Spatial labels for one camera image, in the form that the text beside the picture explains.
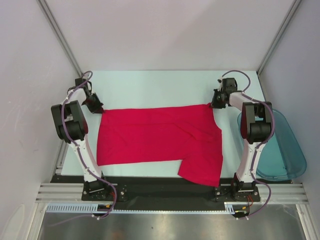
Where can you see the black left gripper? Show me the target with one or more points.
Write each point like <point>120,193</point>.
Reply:
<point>97,108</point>

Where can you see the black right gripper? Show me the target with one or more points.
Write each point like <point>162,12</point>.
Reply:
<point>215,104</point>

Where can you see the red t shirt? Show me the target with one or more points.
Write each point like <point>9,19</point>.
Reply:
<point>186,133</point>

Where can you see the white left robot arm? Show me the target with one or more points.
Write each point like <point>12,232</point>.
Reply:
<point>71,127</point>

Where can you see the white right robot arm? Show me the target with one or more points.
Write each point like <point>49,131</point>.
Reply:
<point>257,126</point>

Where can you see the teal plastic basin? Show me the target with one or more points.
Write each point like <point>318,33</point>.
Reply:
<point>282,158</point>

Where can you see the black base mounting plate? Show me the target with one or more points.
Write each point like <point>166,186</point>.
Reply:
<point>154,190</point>

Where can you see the left aluminium corner post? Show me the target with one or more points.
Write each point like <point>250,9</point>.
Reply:
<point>53,23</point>

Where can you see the aluminium corner post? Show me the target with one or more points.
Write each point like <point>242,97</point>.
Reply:
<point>53,23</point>
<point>294,7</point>

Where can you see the white cable duct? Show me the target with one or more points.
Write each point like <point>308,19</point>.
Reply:
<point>180,208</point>

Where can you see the right aluminium corner post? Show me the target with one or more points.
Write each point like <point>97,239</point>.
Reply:
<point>294,7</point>

